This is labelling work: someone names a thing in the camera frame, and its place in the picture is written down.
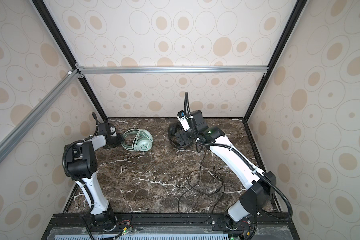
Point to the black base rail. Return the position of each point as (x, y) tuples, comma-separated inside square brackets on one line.
[(171, 226)]

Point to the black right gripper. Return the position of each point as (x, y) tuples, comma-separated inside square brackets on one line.
[(185, 139)]

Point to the black vertical frame post right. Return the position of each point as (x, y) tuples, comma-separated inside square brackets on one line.
[(290, 25)]

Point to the black vertical frame post left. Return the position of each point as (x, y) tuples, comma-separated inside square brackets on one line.
[(47, 18)]

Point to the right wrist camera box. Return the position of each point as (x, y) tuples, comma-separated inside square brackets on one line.
[(184, 119)]

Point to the black vertical frame post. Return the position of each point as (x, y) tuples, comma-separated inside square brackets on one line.
[(290, 25), (47, 18)]

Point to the silver aluminium rail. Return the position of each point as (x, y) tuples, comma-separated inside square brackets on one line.
[(14, 137), (173, 70)]

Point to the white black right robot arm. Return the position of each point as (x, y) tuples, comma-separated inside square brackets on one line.
[(260, 186)]

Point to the silver aluminium back rail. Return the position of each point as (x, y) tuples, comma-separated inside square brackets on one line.
[(173, 70)]

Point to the mint green headphones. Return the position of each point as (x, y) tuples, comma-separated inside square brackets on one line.
[(142, 142)]

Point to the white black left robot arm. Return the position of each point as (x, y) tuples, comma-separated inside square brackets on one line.
[(80, 163)]

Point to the black blue headphones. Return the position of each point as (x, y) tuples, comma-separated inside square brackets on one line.
[(178, 137)]

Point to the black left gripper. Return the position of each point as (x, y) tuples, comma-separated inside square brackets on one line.
[(121, 140)]

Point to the silver aluminium left rail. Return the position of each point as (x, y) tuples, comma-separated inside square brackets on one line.
[(14, 137)]

